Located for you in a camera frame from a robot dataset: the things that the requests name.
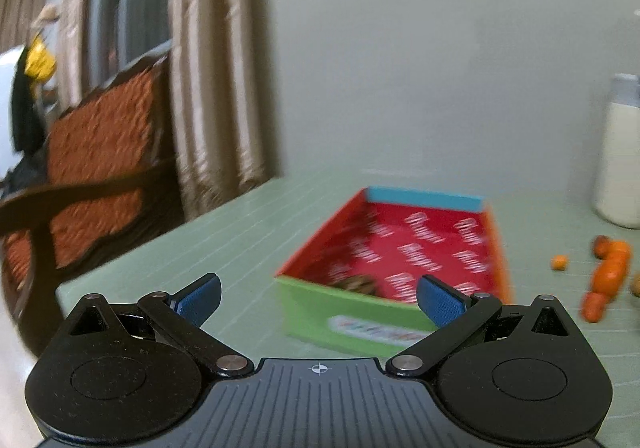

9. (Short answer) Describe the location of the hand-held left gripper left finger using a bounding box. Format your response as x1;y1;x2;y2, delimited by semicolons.
64;273;253;377

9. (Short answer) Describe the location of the white thermos with grey lid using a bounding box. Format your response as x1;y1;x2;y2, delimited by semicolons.
592;73;640;229

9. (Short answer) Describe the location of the brown wrinkled fruit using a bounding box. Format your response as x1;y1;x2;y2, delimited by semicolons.
336;275;378;295

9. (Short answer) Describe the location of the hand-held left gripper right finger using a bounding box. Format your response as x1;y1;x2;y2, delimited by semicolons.
386;275;581;379

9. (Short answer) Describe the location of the beige striped curtain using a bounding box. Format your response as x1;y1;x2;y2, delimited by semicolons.
65;0;282;220

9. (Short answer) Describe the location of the yellow and black hanging cloth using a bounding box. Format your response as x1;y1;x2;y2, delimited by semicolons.
10;3;62;155

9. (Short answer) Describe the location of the wooden chair with orange upholstery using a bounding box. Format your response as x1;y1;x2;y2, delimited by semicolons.
0;53;187;359

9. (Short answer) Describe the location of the colourful cardboard box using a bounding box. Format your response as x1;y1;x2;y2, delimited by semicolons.
274;185;511;349

